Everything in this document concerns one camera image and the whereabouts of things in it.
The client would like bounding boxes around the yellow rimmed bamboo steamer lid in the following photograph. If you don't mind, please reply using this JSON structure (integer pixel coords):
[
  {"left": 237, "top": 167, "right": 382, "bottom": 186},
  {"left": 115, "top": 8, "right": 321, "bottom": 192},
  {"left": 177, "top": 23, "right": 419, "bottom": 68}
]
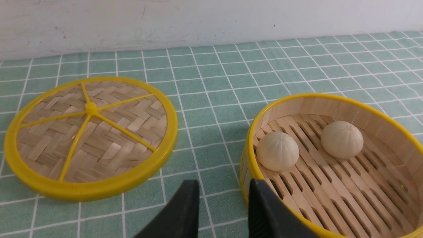
[{"left": 4, "top": 76, "right": 178, "bottom": 202}]

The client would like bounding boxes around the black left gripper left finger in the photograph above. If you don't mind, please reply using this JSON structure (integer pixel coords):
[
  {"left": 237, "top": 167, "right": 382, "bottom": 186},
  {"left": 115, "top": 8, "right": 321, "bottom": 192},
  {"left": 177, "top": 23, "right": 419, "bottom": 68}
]
[{"left": 134, "top": 180, "right": 200, "bottom": 238}]

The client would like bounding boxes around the white steamed bun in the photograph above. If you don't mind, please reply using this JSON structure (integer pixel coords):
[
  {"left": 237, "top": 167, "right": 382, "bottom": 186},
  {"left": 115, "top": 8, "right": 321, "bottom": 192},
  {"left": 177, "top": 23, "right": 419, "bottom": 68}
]
[
  {"left": 320, "top": 121, "right": 364, "bottom": 160},
  {"left": 256, "top": 132, "right": 300, "bottom": 172}
]

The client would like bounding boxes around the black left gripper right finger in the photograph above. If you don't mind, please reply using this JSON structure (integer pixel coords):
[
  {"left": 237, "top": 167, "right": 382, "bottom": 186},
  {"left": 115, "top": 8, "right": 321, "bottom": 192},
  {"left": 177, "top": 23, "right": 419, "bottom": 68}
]
[{"left": 248, "top": 179, "right": 318, "bottom": 238}]

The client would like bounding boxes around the green checkered tablecloth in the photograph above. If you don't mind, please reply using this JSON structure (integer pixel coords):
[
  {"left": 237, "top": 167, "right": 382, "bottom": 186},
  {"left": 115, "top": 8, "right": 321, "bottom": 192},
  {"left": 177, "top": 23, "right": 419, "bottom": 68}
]
[{"left": 0, "top": 31, "right": 423, "bottom": 238}]

